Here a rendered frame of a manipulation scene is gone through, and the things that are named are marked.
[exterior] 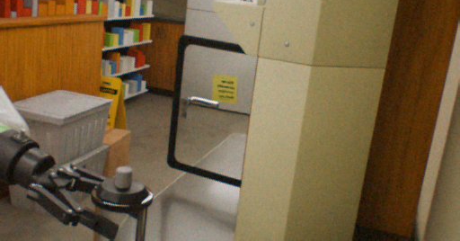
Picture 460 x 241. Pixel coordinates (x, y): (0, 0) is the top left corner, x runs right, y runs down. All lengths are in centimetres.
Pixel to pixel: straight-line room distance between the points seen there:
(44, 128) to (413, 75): 238
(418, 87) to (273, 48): 49
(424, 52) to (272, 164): 52
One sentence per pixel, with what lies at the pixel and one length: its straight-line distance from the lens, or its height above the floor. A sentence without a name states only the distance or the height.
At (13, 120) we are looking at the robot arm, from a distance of 120.
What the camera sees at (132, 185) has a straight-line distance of 97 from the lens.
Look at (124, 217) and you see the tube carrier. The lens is 94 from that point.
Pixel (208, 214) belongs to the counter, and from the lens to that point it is 146.
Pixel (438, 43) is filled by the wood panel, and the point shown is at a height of 146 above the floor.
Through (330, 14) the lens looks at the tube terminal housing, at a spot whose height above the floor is 151.
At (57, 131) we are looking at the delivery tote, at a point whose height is 56.
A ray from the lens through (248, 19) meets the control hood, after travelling 109.
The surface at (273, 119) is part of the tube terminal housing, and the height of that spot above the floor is 129.
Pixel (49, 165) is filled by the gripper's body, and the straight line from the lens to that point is 106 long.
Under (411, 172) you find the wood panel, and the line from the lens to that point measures 150.
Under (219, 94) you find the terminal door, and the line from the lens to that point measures 148.
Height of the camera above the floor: 156
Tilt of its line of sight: 14 degrees down
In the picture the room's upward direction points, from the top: 7 degrees clockwise
